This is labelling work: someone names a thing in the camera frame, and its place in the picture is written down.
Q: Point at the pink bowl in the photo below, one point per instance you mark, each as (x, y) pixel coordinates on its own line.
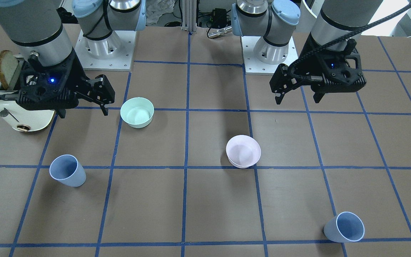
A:
(243, 151)

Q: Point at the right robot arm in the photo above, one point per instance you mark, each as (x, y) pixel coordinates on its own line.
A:
(35, 25)

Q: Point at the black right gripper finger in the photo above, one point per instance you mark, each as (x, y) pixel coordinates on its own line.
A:
(61, 113)
(100, 91)

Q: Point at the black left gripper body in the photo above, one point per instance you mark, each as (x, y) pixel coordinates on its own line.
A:
(309, 61)

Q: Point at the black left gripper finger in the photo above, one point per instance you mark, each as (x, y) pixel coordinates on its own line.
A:
(281, 83)
(318, 96)

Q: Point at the mint green bowl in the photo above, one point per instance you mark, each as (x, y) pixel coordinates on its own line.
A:
(137, 112)

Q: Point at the bread slice in toaster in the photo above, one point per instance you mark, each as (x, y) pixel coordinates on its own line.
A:
(8, 70)

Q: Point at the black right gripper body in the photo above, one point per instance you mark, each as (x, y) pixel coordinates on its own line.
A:
(79, 76)

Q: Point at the cream white toaster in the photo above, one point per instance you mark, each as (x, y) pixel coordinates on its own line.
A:
(21, 119)

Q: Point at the blue cup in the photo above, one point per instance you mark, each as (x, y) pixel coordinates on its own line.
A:
(344, 228)
(67, 170)

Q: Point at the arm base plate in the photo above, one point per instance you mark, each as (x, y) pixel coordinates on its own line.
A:
(255, 60)
(120, 53)

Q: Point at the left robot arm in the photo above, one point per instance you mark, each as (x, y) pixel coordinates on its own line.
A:
(275, 22)

